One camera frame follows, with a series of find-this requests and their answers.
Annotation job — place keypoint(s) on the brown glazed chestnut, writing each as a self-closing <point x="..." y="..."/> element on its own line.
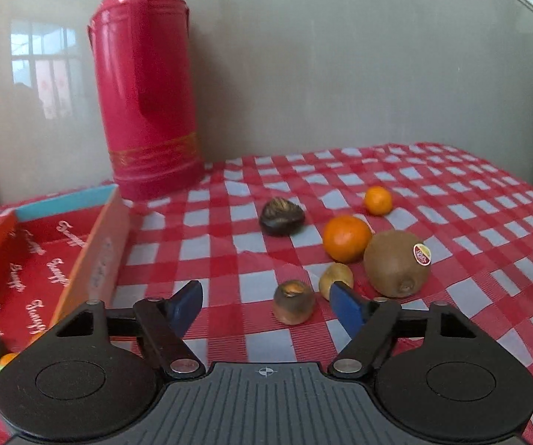
<point x="293" y="303"/>

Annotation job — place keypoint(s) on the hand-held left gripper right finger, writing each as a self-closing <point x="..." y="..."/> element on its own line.
<point x="345" y="307"/>

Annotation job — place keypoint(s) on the small orange tangerine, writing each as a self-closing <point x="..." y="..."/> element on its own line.
<point x="7" y="358"/>
<point x="378" y="200"/>

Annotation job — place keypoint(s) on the red thermos flask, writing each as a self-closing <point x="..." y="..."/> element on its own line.
<point x="148" y="102"/>

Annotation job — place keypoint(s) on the large kiwi with sticker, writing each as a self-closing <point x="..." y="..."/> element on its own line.
<point x="394" y="264"/>

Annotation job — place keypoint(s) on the dark chestnut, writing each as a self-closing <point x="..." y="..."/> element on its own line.
<point x="281" y="217"/>

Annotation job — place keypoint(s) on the red checked tablecloth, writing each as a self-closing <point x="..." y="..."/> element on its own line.
<point x="456" y="222"/>

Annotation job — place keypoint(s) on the large orange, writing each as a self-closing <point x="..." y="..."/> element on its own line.
<point x="347" y="238"/>

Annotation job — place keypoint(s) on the colourful cardboard box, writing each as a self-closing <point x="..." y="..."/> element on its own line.
<point x="30" y="259"/>

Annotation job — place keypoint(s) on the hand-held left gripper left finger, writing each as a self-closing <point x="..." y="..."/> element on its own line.
<point x="187" y="305"/>

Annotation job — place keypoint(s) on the small yellowish kiwi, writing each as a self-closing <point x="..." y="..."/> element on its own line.
<point x="335" y="278"/>

